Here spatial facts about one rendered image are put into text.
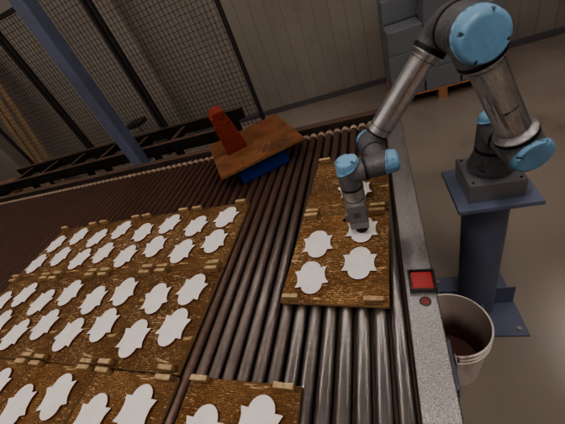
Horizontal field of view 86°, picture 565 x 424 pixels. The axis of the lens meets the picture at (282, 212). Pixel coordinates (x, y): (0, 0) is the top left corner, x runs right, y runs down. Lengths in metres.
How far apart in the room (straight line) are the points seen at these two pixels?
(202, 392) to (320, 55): 4.48
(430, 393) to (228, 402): 0.52
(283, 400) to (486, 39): 0.99
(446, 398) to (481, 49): 0.80
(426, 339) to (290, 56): 4.43
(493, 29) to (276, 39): 4.16
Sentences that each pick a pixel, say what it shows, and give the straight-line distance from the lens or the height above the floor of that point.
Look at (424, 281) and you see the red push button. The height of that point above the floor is 0.93.
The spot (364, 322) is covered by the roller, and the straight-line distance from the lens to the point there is 0.97.
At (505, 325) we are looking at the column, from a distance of 2.04.
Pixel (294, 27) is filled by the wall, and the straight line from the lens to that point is 4.83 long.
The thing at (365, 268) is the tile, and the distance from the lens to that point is 1.04.
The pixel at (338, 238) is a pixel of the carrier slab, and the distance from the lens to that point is 1.16.
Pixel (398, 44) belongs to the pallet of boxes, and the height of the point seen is 0.72.
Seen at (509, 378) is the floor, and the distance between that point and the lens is 1.93.
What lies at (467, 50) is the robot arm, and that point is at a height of 1.48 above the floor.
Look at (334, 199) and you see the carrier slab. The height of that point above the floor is 0.94.
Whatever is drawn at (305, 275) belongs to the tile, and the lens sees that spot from 1.08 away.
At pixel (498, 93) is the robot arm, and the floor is 1.34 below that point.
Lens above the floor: 1.76
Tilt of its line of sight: 37 degrees down
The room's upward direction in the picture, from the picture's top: 24 degrees counter-clockwise
